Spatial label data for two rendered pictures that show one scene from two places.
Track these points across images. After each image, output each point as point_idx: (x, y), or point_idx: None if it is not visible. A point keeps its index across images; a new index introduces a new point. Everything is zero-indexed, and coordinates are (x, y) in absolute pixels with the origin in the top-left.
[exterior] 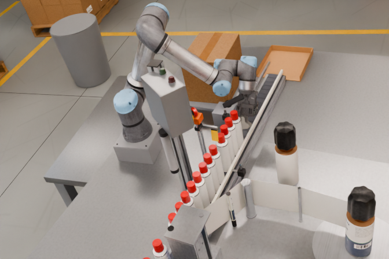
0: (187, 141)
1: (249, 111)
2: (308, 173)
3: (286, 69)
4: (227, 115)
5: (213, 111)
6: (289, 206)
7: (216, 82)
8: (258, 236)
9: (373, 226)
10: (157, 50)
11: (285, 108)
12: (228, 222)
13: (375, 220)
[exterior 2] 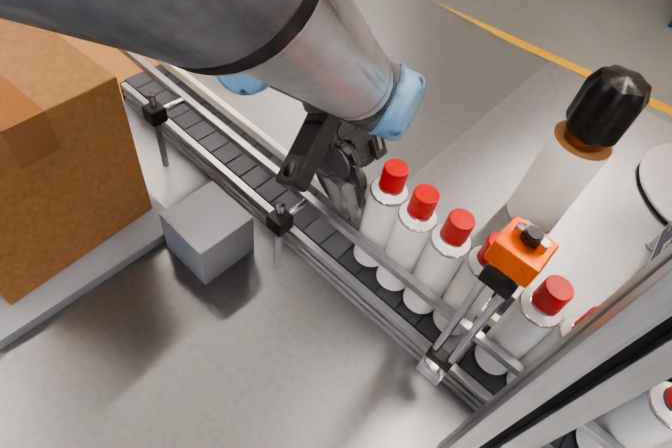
0: (221, 394)
1: (369, 147)
2: (521, 177)
3: (123, 58)
4: (287, 212)
5: (196, 245)
6: (664, 239)
7: (402, 87)
8: None
9: None
10: (305, 12)
11: (261, 123)
12: None
13: (661, 151)
